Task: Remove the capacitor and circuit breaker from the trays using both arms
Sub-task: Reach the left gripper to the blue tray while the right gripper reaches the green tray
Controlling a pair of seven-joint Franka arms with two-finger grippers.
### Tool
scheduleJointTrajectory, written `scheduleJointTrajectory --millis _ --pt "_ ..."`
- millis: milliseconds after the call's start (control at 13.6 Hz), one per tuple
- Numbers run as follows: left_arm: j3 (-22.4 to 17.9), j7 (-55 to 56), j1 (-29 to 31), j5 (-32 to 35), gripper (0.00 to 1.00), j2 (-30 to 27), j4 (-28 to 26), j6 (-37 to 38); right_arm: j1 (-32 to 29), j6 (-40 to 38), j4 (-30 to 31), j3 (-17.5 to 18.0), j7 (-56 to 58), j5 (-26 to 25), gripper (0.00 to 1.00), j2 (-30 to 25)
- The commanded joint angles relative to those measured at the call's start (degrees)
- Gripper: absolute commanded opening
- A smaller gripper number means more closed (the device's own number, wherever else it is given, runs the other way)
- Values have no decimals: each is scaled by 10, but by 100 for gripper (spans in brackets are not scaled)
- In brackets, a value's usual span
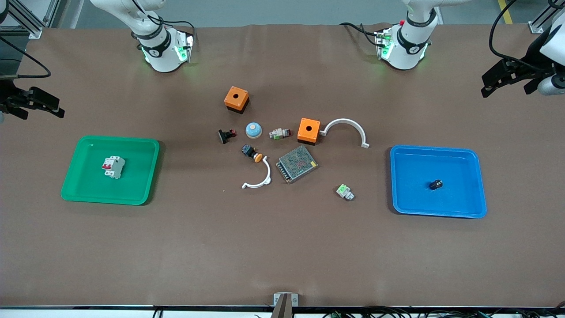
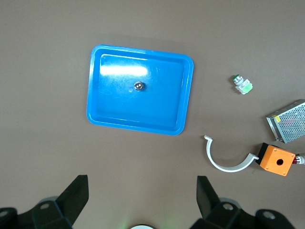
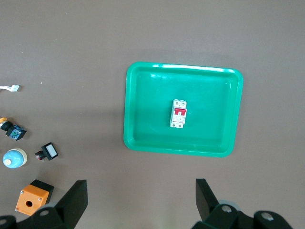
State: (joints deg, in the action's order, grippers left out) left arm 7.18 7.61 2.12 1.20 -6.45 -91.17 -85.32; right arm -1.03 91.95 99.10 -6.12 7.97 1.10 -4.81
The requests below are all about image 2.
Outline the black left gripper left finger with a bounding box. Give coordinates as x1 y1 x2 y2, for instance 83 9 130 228
0 175 89 229

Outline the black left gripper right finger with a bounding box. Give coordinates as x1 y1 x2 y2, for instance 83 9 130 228
190 176 296 229

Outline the large white curved clamp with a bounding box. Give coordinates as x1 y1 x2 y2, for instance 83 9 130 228
203 135 260 173

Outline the orange button box black base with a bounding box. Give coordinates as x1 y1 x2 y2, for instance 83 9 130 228
255 142 296 177

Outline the blue plastic tray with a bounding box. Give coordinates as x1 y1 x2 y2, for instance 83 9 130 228
86 44 194 136

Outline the metal mesh power supply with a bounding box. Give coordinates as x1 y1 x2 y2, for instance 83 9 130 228
265 99 305 144

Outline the green push button switch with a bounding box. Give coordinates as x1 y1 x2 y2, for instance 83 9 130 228
232 74 254 95

